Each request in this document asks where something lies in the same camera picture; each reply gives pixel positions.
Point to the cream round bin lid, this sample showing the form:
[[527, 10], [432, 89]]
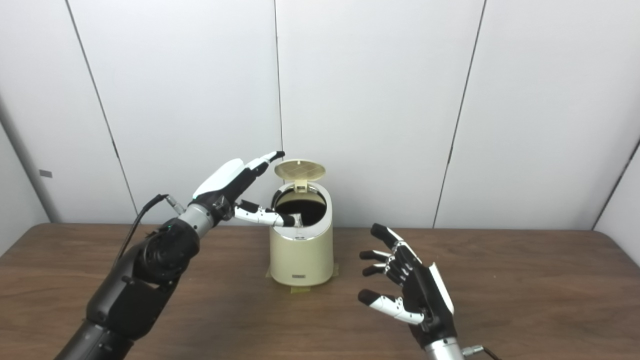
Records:
[[300, 169]]

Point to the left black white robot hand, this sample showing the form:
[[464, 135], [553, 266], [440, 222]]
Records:
[[225, 182]]

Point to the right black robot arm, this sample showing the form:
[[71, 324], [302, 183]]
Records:
[[442, 351]]

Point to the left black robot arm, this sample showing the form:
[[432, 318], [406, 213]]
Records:
[[150, 260]]

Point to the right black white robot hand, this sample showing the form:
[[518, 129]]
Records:
[[425, 295]]

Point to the cream-colored round bin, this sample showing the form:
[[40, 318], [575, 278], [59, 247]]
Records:
[[301, 257]]

